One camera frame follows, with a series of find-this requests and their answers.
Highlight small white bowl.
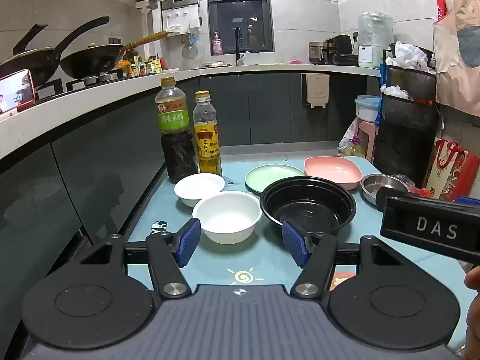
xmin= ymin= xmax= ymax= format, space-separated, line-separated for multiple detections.
xmin=173 ymin=173 xmax=226 ymax=208

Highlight white wall rack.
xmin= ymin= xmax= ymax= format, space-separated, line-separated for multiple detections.
xmin=161 ymin=4 xmax=201 ymax=36

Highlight printed beige bag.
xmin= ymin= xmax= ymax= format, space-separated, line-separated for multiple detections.
xmin=433 ymin=0 xmax=480 ymax=117

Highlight stainless steel bowl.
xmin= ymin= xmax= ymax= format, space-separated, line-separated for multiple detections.
xmin=361 ymin=173 xmax=409 ymax=208

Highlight large cooking oil jug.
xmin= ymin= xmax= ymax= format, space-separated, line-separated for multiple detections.
xmin=345 ymin=136 xmax=366 ymax=158

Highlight white plastic bag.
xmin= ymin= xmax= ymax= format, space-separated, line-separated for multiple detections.
xmin=385 ymin=40 xmax=436 ymax=72
xmin=380 ymin=85 xmax=409 ymax=100

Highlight beige hanging bin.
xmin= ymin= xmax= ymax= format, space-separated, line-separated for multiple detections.
xmin=301 ymin=73 xmax=331 ymax=109

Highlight red plastic bag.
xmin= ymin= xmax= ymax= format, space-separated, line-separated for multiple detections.
xmin=392 ymin=174 xmax=436 ymax=199

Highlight large white bowl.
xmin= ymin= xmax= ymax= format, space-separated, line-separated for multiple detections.
xmin=192 ymin=190 xmax=263 ymax=244

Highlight dark grey kitchen cabinets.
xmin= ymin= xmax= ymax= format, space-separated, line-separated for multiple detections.
xmin=0 ymin=73 xmax=379 ymax=346

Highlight pink smartphone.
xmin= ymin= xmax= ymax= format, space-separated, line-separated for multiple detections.
xmin=0 ymin=68 xmax=37 ymax=115

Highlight black frying pan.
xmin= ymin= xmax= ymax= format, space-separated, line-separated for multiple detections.
xmin=11 ymin=24 xmax=49 ymax=56
xmin=0 ymin=16 xmax=110 ymax=87

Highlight green plate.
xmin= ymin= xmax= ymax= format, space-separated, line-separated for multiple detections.
xmin=245 ymin=164 xmax=306 ymax=195

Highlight black gas stove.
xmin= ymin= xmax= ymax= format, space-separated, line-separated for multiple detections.
xmin=35 ymin=71 xmax=124 ymax=98

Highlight black air fryer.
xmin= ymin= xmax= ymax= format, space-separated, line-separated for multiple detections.
xmin=323 ymin=34 xmax=359 ymax=65

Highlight white container blue lid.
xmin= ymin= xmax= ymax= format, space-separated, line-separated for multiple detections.
xmin=355 ymin=95 xmax=381 ymax=124

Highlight black wok wooden handle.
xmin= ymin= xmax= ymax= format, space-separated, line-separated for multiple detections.
xmin=60 ymin=31 xmax=168 ymax=80

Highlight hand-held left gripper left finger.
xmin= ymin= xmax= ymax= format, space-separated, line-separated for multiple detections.
xmin=75 ymin=217 xmax=203 ymax=301

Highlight hanging round strainer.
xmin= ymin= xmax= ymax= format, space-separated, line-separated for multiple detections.
xmin=182 ymin=34 xmax=199 ymax=59

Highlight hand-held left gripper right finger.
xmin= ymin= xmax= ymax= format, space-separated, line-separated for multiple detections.
xmin=282 ymin=219 xmax=413 ymax=301

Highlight dark window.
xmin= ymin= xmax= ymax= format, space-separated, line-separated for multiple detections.
xmin=206 ymin=0 xmax=275 ymax=54

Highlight black mesh rack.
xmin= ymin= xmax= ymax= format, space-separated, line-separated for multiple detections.
xmin=373 ymin=43 xmax=441 ymax=188

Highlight row of condiment bottles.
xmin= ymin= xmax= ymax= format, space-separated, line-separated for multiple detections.
xmin=116 ymin=53 xmax=181 ymax=79

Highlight red gift bag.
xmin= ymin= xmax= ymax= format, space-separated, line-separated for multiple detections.
xmin=424 ymin=137 xmax=480 ymax=201

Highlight pink plastic stool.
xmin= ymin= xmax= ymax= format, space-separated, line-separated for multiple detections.
xmin=354 ymin=118 xmax=379 ymax=160

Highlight patterned plastic bag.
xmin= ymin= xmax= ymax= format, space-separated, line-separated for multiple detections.
xmin=337 ymin=118 xmax=361 ymax=158

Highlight white kitchen countertop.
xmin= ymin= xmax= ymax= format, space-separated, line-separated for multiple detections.
xmin=0 ymin=62 xmax=383 ymax=160

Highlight silver rice cooker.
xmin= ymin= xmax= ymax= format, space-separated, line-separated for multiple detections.
xmin=308 ymin=41 xmax=327 ymax=64

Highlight black round bowl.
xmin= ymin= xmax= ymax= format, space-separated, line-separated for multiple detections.
xmin=260 ymin=176 xmax=357 ymax=235

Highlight dark vinegar bottle green label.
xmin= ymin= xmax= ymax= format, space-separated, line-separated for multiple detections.
xmin=154 ymin=76 xmax=198 ymax=184

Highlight person's right hand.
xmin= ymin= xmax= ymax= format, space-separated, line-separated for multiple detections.
xmin=464 ymin=268 xmax=480 ymax=360

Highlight yellow oil bottle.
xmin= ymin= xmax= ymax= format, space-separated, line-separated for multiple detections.
xmin=192 ymin=90 xmax=223 ymax=176

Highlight pink square bowl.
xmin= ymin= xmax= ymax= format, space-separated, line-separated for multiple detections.
xmin=304 ymin=156 xmax=364 ymax=190

